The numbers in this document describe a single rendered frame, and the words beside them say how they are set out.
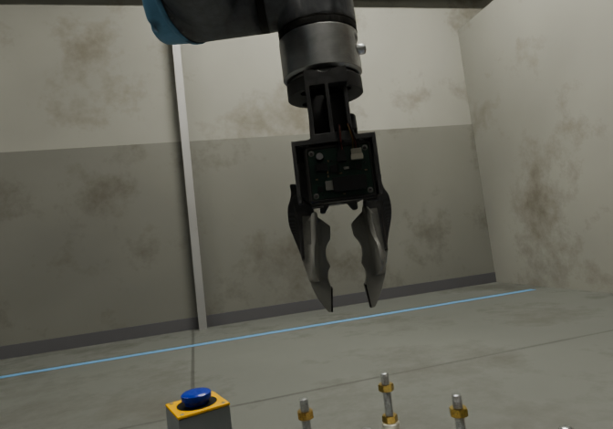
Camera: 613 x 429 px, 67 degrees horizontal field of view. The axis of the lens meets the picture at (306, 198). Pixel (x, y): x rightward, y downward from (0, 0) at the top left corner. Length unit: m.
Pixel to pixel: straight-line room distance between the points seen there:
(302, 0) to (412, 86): 3.55
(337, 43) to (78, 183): 3.10
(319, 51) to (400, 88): 3.51
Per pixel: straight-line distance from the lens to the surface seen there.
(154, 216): 3.35
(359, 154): 0.39
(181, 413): 0.68
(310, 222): 0.44
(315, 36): 0.43
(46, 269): 3.46
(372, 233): 0.42
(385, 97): 3.85
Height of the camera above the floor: 0.52
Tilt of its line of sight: 5 degrees up
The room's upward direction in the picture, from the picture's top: 7 degrees counter-clockwise
